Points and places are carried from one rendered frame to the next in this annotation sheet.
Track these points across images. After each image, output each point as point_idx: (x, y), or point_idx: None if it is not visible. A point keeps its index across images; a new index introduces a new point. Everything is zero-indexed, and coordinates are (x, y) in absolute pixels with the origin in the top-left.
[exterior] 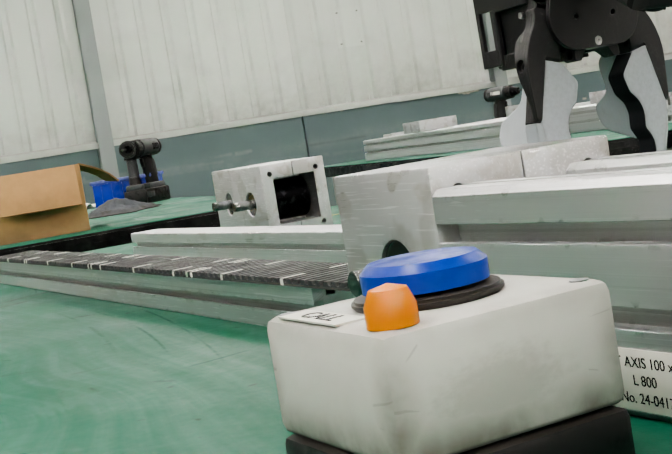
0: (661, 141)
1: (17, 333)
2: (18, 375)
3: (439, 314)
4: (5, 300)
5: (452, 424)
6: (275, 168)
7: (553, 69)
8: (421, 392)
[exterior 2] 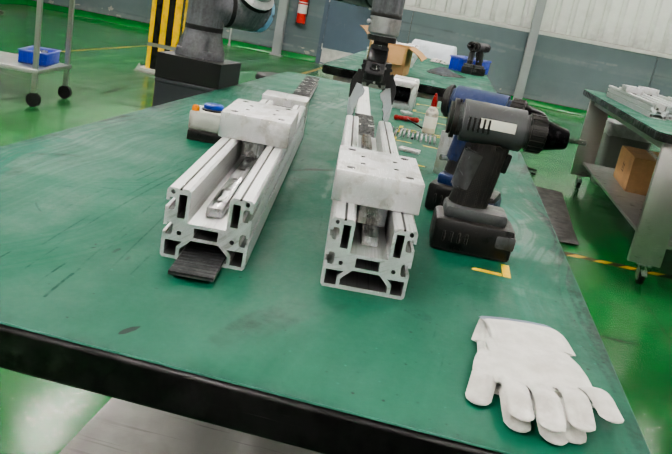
0: (385, 114)
1: (256, 99)
2: (227, 106)
3: (202, 111)
4: (286, 90)
5: (196, 125)
6: (397, 82)
7: (358, 85)
8: (193, 119)
